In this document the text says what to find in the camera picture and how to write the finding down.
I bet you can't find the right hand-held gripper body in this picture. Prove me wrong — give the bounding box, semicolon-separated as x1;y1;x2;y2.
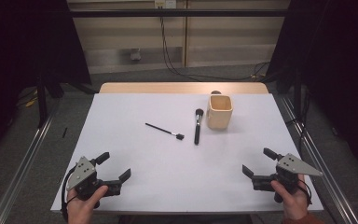
251;152;324;203

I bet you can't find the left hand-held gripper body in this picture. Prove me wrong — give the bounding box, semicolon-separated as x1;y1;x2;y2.
65;156;123;209

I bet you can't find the thin black brush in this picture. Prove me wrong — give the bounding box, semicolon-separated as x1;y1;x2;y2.
145;122;186;141

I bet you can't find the cream square cup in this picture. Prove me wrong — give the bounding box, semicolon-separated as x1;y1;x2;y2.
205;94;234;131

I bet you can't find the large black makeup brush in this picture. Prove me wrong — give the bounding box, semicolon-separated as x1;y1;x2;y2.
193;107;205;146

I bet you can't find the person's right hand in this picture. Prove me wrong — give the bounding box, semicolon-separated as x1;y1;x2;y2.
270;175;309;221

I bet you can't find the person's left hand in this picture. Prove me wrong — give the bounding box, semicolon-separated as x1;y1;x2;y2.
66;185;109;224

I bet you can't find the white table cover sheet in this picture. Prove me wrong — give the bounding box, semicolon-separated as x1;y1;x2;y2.
50;92;324;216

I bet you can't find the black stand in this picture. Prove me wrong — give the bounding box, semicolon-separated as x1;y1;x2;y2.
36;74;49;129
293;67;303;119

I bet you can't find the small white floor fixture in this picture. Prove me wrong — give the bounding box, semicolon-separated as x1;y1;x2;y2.
130;48;143;62

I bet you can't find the black curtain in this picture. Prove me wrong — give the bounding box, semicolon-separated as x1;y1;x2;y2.
266;0;358;180
0;0;91;164

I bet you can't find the black horizontal bar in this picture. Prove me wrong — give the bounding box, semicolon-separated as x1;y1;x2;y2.
69;8;289;19

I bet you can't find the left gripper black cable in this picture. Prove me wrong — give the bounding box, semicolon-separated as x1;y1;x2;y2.
60;166;78;222

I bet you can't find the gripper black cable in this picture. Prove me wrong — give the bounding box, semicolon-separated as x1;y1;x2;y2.
60;166;78;222
297;178;313;207

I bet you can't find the metal rail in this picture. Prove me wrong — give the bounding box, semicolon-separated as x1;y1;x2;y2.
0;101;62;224
279;94;358;224

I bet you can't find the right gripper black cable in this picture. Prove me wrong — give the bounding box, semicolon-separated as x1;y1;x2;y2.
297;178;313;207

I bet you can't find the yellow cable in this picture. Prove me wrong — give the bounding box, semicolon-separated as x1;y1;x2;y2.
23;97;39;108

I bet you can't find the long black wall cable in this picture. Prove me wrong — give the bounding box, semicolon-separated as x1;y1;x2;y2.
158;6;271;82

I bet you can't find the white wall socket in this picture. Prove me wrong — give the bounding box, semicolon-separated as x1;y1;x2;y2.
154;0;178;9

